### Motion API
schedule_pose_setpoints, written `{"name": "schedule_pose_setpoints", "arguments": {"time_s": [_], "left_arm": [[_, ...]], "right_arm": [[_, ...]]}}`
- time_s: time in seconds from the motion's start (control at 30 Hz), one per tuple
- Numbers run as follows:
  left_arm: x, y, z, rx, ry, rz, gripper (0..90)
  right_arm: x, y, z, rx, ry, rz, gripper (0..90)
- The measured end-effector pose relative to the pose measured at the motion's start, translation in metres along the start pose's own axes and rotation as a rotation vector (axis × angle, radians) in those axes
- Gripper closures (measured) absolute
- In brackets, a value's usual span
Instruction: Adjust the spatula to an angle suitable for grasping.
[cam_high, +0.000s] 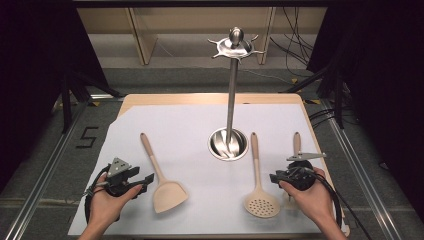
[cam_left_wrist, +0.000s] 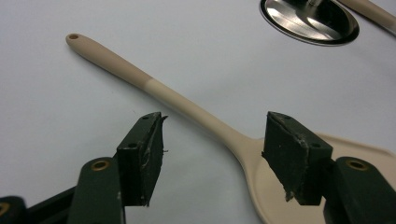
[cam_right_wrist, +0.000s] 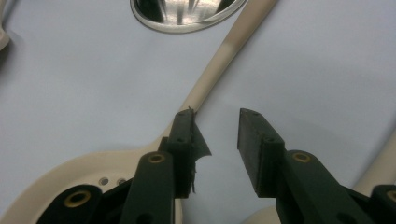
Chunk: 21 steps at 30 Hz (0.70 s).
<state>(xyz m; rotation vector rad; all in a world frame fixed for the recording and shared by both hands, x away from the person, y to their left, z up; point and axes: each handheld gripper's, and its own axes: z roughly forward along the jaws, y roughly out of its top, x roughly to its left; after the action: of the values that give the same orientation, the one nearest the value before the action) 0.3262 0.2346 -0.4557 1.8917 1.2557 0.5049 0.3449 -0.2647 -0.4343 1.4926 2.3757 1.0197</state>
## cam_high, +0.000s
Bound aluminium floor rail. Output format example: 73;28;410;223
319;99;405;240
3;99;90;240

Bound black curtain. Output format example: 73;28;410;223
305;0;424;213
0;0;109;195

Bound white paper sheet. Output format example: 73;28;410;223
67;103;347;236

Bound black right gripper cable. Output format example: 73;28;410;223
309;167;373;240

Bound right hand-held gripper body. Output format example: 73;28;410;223
282;152;327;192

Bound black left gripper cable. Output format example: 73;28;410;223
83;165;112;224

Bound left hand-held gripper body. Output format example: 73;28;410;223
99;157;149;199

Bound black hanging cables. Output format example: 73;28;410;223
269;6;319;78

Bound person's left hand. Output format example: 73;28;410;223
87;173;144;229

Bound beige slotted skimmer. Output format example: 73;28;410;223
243;132;281;219

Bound person's right hand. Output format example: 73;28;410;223
279;166;336;229

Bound black stand legs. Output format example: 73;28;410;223
59;70;123;135
279;63;346;130

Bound beige spatula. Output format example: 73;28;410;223
139;132;190;214

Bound light wooden furniture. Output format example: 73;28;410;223
77;7;328;66

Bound beige spoon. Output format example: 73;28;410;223
282;131;303;212

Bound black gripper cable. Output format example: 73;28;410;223
309;167;373;240
83;165;112;224

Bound metal utensil rack stand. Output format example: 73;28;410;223
207;27;266;162

